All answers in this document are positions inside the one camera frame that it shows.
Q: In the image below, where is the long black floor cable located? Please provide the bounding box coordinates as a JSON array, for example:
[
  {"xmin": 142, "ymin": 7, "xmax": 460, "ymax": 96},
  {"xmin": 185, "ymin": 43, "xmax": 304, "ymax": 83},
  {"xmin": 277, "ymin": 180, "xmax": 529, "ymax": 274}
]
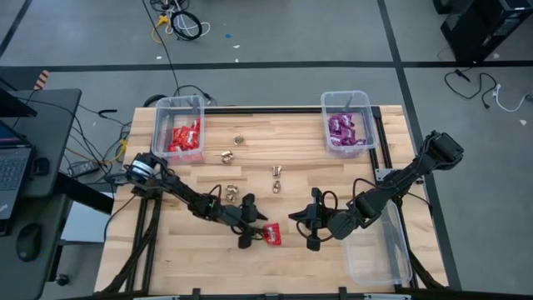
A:
[{"xmin": 141, "ymin": 0, "xmax": 182, "ymax": 101}]

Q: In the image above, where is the coiled black cable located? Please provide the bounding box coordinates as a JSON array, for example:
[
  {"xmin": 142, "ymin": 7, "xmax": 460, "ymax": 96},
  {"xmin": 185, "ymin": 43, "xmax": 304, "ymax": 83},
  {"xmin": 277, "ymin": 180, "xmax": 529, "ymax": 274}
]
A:
[{"xmin": 170, "ymin": 9, "xmax": 204, "ymax": 42}]

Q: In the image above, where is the white floor cable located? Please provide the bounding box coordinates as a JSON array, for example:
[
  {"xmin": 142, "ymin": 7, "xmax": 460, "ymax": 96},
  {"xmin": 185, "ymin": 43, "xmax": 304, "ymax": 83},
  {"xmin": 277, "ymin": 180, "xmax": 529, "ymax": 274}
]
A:
[{"xmin": 493, "ymin": 84, "xmax": 531, "ymax": 113}]

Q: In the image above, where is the dark laptop computer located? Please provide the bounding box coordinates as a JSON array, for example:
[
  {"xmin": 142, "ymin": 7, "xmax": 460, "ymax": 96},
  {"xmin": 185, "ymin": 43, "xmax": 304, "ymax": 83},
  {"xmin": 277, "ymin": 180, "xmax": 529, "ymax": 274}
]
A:
[{"xmin": 0, "ymin": 119, "xmax": 33, "ymax": 220}]

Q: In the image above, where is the yellow cable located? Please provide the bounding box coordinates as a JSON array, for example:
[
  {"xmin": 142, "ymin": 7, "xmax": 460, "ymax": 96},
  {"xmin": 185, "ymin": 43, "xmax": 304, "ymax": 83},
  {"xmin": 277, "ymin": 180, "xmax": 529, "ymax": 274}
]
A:
[
  {"xmin": 66, "ymin": 138, "xmax": 128, "ymax": 166},
  {"xmin": 148, "ymin": 14, "xmax": 170, "ymax": 45}
]

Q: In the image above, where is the white cable bundle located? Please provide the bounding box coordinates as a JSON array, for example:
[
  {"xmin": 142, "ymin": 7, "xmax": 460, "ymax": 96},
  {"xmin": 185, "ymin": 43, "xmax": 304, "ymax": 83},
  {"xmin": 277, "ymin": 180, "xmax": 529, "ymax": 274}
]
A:
[{"xmin": 165, "ymin": 0, "xmax": 212, "ymax": 37}]

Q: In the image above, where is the thick black cable loop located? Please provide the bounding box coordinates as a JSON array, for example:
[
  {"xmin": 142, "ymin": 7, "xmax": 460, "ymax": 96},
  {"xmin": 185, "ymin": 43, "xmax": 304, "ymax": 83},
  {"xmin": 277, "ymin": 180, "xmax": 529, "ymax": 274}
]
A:
[{"xmin": 143, "ymin": 84, "xmax": 217, "ymax": 108}]

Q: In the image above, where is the small black desk device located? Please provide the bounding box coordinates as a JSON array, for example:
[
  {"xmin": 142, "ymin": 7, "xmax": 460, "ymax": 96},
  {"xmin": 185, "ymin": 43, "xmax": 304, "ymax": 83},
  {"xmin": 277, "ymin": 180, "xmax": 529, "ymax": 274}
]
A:
[{"xmin": 32, "ymin": 156, "xmax": 52, "ymax": 177}]

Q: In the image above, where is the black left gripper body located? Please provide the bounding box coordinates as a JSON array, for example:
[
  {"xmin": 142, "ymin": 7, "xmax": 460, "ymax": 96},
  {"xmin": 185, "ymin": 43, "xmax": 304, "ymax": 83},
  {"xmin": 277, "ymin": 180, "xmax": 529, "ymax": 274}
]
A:
[{"xmin": 219, "ymin": 193, "xmax": 259, "ymax": 237}]

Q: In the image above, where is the black power adapter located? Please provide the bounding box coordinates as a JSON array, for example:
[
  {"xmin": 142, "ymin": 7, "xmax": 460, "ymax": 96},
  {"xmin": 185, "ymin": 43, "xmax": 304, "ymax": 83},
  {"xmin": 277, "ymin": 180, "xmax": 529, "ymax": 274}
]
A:
[{"xmin": 68, "ymin": 160, "xmax": 101, "ymax": 178}]

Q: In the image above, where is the black floor cable with plug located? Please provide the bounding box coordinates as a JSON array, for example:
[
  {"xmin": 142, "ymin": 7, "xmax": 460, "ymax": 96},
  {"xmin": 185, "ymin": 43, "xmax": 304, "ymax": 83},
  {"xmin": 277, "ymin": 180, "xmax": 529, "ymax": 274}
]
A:
[{"xmin": 444, "ymin": 68, "xmax": 499, "ymax": 110}]

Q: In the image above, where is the black computer mouse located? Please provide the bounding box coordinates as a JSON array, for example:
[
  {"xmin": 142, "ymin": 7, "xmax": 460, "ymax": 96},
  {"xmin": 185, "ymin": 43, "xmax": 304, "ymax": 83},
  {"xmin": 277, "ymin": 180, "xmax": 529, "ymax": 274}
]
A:
[{"xmin": 16, "ymin": 222, "xmax": 43, "ymax": 263}]

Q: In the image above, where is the dark grey desk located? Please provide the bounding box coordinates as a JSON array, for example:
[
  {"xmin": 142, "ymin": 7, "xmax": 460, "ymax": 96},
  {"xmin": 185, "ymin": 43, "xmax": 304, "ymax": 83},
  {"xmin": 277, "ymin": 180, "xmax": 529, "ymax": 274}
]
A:
[{"xmin": 0, "ymin": 88, "xmax": 83, "ymax": 300}]

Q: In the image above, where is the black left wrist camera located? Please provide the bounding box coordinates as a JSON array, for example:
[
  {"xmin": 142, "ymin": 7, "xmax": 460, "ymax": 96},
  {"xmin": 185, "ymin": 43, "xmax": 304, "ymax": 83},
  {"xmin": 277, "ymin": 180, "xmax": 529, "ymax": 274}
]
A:
[{"xmin": 237, "ymin": 234, "xmax": 256, "ymax": 251}]

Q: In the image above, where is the black computer tower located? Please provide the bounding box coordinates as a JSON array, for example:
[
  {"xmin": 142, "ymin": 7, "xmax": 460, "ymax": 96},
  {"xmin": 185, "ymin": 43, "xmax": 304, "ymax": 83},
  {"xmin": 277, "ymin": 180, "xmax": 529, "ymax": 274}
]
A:
[{"xmin": 432, "ymin": 0, "xmax": 533, "ymax": 64}]

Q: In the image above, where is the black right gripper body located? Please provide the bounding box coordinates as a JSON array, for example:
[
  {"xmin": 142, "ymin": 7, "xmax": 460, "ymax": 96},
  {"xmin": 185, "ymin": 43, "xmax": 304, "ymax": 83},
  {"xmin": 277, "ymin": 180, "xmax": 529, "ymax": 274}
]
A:
[{"xmin": 309, "ymin": 187, "xmax": 336, "ymax": 233}]

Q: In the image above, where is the black monitor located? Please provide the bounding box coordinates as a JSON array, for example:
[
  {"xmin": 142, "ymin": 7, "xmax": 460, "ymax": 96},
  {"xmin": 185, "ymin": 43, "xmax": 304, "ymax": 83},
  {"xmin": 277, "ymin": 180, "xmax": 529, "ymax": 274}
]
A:
[{"xmin": 0, "ymin": 77, "xmax": 38, "ymax": 118}]

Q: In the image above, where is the orange black striped object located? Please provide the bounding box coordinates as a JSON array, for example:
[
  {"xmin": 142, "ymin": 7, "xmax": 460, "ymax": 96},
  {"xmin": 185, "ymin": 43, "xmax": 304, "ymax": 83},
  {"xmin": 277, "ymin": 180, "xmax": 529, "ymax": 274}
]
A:
[{"xmin": 33, "ymin": 69, "xmax": 51, "ymax": 92}]

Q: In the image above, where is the large clear plastic bin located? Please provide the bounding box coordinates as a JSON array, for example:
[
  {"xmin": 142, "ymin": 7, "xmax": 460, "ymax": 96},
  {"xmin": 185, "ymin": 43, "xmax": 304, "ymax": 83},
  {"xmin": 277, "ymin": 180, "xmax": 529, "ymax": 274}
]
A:
[{"xmin": 340, "ymin": 198, "xmax": 414, "ymax": 288}]

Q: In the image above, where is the small clear plastic bin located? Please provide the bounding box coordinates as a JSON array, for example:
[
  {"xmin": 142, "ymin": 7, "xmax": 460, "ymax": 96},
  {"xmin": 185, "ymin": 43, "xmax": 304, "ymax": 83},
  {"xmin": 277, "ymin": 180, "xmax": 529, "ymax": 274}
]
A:
[
  {"xmin": 150, "ymin": 94, "xmax": 207, "ymax": 164},
  {"xmin": 319, "ymin": 90, "xmax": 377, "ymax": 158}
]

